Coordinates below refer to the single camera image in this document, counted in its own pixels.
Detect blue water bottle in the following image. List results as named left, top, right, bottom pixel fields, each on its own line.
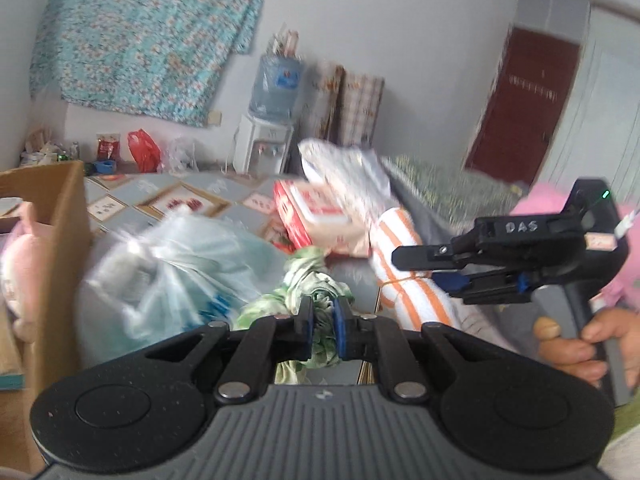
left=248, top=52, right=306, bottom=123

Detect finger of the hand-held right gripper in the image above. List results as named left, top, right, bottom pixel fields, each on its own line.
left=391, top=241, right=483, bottom=272
left=431, top=269, right=533, bottom=307

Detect person's right hand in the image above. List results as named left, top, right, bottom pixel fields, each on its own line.
left=532, top=306, right=640, bottom=390

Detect cardboard box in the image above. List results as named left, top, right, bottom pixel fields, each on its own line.
left=0, top=160, right=93, bottom=476

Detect translucent plastic bag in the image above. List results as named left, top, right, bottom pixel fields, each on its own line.
left=75, top=207, right=296, bottom=361

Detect green floral cloth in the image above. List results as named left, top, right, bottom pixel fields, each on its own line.
left=235, top=247, right=353, bottom=386

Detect pink wet wipes pack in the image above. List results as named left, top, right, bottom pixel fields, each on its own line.
left=272, top=179, right=371, bottom=258

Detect person's clothing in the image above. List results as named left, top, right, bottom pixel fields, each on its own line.
left=597, top=400, right=640, bottom=480

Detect teal floral wall cloth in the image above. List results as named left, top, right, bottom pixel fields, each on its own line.
left=30, top=0, right=276, bottom=128

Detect white plastic bag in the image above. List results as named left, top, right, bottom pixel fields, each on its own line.
left=297, top=139, right=398, bottom=221

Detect red plastic bag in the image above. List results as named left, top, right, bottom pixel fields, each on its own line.
left=127, top=129, right=163, bottom=173

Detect pink plush toy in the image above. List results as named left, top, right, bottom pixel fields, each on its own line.
left=0, top=202, right=41, bottom=343

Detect orange striped towel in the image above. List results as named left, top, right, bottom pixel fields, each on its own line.
left=367, top=209, right=506, bottom=356

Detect dark red door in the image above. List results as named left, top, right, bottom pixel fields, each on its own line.
left=465, top=25, right=583, bottom=186

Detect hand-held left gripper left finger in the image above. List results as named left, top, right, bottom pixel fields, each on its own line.
left=145, top=296, right=316, bottom=407

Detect plaid folded mattress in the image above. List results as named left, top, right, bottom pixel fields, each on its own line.
left=305, top=60, right=346, bottom=143
left=340, top=72, right=386, bottom=148

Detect pile of small packets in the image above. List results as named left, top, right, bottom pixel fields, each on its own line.
left=20, top=127, right=66, bottom=166

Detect green patterned bed cover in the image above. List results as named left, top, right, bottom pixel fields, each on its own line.
left=380, top=155, right=531, bottom=261

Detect red packet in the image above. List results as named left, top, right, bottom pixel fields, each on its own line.
left=96, top=133, right=122, bottom=163

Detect white water dispenser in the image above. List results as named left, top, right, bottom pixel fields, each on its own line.
left=232, top=112, right=295, bottom=177

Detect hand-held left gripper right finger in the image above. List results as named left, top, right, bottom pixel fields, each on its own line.
left=331, top=297, right=495, bottom=405

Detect clear plastic bag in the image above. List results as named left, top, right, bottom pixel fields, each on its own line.
left=162, top=136, right=198, bottom=173

